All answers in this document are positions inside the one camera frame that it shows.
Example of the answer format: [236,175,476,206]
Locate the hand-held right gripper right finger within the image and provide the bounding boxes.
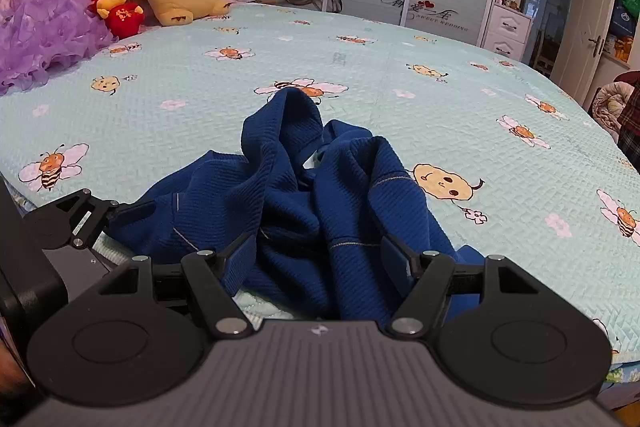
[381,234,543,338]

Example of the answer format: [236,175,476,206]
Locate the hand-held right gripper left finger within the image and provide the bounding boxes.
[97,234,261,340]

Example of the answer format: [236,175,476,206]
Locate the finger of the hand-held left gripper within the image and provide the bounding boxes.
[22,188,158,253]

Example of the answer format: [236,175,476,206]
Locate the blue sweater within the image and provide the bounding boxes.
[107,88,486,323]

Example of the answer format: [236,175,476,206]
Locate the pile of bedding and clothes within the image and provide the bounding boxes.
[590,71,640,168]

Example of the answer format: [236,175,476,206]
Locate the bee print bedspread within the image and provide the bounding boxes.
[0,2,640,408]

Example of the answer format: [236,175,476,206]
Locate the doll in purple ruffled dress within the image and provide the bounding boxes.
[0,0,117,95]

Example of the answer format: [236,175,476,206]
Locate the red plush toy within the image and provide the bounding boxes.
[87,0,146,40]

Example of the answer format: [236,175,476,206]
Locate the white drawer unit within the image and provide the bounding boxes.
[480,3,533,62]

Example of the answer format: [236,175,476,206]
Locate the floral bed sheet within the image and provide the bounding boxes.
[597,347,640,408]

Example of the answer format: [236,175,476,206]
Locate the white room door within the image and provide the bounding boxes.
[550,0,622,108]

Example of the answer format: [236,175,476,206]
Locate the hanging shopping bags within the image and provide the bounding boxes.
[606,0,640,64]

